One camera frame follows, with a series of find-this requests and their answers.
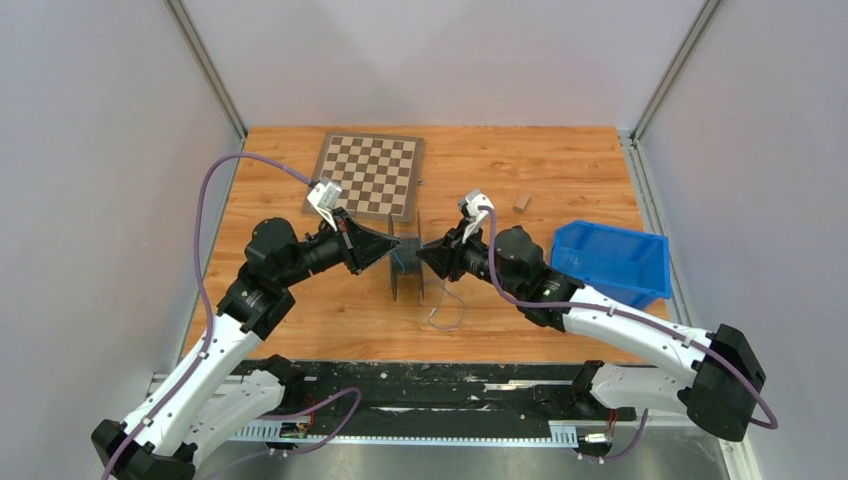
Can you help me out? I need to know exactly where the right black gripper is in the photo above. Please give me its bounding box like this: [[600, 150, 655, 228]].
[[417, 219, 523, 299]]

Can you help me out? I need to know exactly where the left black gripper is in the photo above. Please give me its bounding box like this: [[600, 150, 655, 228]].
[[278, 206, 402, 288]]

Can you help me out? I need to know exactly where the dark grey cable spool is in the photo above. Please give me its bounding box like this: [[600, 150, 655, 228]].
[[389, 211, 425, 302]]

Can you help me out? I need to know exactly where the thin blue wire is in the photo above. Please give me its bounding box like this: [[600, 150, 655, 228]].
[[390, 246, 468, 333]]

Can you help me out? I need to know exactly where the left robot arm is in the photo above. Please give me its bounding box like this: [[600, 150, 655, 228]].
[[91, 208, 401, 479]]

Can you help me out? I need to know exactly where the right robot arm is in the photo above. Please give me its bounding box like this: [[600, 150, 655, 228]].
[[416, 226, 777, 442]]

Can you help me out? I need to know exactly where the wooden chessboard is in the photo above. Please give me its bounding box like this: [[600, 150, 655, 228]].
[[312, 131, 425, 223]]

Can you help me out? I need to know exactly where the small wooden block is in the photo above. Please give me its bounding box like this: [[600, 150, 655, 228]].
[[513, 194, 531, 214]]

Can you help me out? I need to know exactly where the blue plastic bin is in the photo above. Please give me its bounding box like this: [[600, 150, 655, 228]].
[[550, 220, 672, 310]]

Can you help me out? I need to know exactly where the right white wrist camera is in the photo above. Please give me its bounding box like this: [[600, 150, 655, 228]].
[[458, 189, 495, 243]]

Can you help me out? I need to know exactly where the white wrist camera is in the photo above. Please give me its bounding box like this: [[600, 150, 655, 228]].
[[306, 177, 342, 231], [458, 189, 495, 243]]

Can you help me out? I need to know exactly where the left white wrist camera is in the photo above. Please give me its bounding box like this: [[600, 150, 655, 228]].
[[306, 177, 342, 231]]

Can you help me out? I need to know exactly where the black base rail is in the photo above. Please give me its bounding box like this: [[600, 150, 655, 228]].
[[229, 361, 641, 447]]

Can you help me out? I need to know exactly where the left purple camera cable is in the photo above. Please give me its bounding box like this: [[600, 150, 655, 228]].
[[100, 152, 316, 480]]

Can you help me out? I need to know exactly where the left aluminium frame post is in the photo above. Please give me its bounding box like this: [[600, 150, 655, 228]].
[[163, 0, 248, 144]]

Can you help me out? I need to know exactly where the aluminium frame post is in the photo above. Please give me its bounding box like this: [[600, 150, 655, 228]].
[[630, 0, 725, 144], [163, 0, 248, 144]]

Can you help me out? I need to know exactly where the right aluminium frame post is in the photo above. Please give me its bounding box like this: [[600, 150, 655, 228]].
[[630, 0, 725, 144]]

